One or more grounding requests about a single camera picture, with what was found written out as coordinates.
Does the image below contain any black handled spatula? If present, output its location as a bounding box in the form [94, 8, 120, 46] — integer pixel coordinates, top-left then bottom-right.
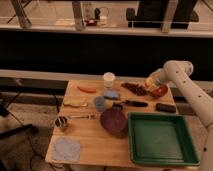
[112, 100, 148, 110]

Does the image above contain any orange carrot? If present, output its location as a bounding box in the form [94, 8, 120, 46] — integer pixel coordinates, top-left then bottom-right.
[77, 86, 96, 93]

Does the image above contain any blue sponge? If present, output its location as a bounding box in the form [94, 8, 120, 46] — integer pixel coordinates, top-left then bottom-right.
[104, 90, 119, 99]

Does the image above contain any black rectangular block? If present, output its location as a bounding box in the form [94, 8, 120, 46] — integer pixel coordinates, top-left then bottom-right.
[156, 103, 176, 113]

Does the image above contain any purple bowl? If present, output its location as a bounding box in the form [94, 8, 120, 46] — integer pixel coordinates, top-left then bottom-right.
[100, 108, 127, 135]

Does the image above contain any yellow banana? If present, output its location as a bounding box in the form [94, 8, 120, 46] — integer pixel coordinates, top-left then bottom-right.
[63, 97, 87, 107]

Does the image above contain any blue small cup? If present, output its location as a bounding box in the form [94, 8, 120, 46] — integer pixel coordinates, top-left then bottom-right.
[94, 96, 105, 112]

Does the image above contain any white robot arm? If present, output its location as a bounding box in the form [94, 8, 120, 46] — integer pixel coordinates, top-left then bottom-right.
[144, 60, 213, 171]

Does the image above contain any green plastic tray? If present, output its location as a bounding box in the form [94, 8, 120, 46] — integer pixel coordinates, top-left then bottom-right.
[128, 113, 200, 167]

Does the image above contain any white plastic cup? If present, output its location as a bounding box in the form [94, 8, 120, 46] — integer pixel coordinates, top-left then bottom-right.
[103, 72, 115, 89]

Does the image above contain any brown grape bunch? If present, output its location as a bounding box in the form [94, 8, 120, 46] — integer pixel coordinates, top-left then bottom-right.
[121, 82, 147, 96]

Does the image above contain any small metal can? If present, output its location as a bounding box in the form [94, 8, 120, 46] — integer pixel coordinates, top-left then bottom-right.
[55, 116, 68, 131]

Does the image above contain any blue cloth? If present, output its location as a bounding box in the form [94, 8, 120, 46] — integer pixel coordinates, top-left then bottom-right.
[52, 138, 81, 162]

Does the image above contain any red bowl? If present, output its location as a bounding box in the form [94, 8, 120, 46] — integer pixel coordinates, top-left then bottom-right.
[149, 85, 168, 98]

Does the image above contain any metal fork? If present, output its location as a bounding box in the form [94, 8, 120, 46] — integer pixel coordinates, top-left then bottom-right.
[68, 114, 96, 119]

